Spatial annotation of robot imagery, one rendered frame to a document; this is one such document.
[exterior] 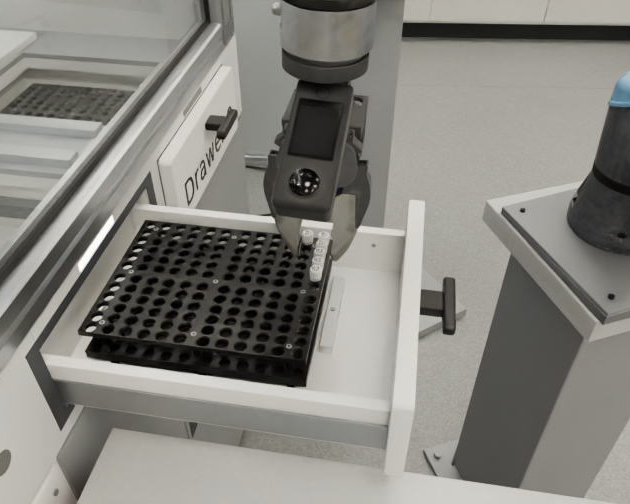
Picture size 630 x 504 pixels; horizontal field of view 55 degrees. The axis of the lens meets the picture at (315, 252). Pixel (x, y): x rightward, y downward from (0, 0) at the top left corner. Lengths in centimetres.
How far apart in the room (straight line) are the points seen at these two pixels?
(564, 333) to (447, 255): 112
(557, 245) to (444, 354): 90
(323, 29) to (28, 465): 45
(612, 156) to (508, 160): 174
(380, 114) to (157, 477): 111
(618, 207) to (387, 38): 75
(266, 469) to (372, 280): 25
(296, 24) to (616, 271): 59
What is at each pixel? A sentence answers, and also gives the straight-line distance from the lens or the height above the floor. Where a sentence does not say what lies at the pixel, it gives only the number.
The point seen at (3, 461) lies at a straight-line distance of 60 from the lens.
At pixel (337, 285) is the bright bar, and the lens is 71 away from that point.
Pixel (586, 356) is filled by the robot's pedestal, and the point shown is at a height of 62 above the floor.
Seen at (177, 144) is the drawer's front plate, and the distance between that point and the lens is 82.
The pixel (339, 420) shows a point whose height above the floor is 87.
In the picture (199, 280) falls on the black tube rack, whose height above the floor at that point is 90.
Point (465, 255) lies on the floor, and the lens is 210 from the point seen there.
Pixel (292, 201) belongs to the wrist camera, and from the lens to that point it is 46.
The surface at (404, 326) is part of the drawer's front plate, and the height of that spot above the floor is 93.
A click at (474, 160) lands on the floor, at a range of 259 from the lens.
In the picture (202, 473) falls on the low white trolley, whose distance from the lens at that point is 67.
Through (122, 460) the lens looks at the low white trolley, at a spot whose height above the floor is 76.
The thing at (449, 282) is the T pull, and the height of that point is 91.
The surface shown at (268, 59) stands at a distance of 229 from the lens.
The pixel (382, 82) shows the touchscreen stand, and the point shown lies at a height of 69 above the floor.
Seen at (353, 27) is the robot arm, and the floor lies 117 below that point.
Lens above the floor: 134
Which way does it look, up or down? 41 degrees down
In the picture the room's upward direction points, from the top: straight up
